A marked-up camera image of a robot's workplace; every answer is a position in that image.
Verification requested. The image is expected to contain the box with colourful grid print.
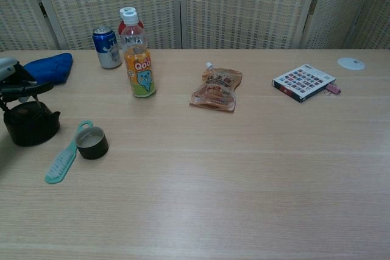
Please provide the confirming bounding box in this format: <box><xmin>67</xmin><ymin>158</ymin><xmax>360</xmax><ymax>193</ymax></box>
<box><xmin>271</xmin><ymin>64</ymin><xmax>337</xmax><ymax>104</ymax></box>

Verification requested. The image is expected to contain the orange Qoo drink bottle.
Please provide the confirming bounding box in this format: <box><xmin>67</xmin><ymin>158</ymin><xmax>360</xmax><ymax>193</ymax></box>
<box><xmin>120</xmin><ymin>11</ymin><xmax>157</xmax><ymax>99</ymax></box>

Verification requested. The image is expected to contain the woven folding screen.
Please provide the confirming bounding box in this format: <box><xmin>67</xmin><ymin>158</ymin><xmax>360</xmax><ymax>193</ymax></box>
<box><xmin>0</xmin><ymin>0</ymin><xmax>390</xmax><ymax>52</ymax></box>

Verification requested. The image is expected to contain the white round cable cover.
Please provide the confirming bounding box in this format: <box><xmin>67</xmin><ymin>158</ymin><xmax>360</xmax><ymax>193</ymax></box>
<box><xmin>337</xmin><ymin>57</ymin><xmax>366</xmax><ymax>71</ymax></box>

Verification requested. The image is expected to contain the blue white drink can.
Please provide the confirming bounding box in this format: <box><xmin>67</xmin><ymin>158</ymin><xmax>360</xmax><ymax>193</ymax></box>
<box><xmin>92</xmin><ymin>26</ymin><xmax>122</xmax><ymax>69</ymax></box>

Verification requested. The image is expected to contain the orange spout food pouch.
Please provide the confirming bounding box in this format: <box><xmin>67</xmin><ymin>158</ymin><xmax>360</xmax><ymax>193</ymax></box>
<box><xmin>189</xmin><ymin>61</ymin><xmax>244</xmax><ymax>114</ymax></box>

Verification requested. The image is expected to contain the red bottle with white cap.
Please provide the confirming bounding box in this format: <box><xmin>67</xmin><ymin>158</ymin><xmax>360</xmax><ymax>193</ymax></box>
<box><xmin>118</xmin><ymin>7</ymin><xmax>144</xmax><ymax>37</ymax></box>

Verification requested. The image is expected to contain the teal plastic brush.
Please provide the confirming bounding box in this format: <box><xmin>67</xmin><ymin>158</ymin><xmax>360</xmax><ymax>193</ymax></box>
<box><xmin>44</xmin><ymin>120</ymin><xmax>93</xmax><ymax>185</ymax></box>

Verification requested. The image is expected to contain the black kettle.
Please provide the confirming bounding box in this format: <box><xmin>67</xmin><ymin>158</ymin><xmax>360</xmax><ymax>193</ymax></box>
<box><xmin>0</xmin><ymin>95</ymin><xmax>61</xmax><ymax>147</ymax></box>

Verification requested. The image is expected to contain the pink binder clip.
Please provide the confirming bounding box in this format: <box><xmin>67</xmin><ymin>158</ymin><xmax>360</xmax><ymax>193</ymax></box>
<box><xmin>324</xmin><ymin>82</ymin><xmax>342</xmax><ymax>96</ymax></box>

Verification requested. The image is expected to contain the blue fabric pouch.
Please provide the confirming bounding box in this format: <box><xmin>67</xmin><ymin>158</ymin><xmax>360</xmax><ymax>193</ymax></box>
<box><xmin>23</xmin><ymin>52</ymin><xmax>74</xmax><ymax>86</ymax></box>

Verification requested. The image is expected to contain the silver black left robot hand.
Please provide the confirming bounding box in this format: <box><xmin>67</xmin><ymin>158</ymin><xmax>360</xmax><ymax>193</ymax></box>
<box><xmin>0</xmin><ymin>57</ymin><xmax>55</xmax><ymax>104</ymax></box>

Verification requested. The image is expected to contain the black cup with pale inside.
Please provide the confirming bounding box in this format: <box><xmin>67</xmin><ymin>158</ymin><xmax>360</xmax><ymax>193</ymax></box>
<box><xmin>74</xmin><ymin>126</ymin><xmax>110</xmax><ymax>161</ymax></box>

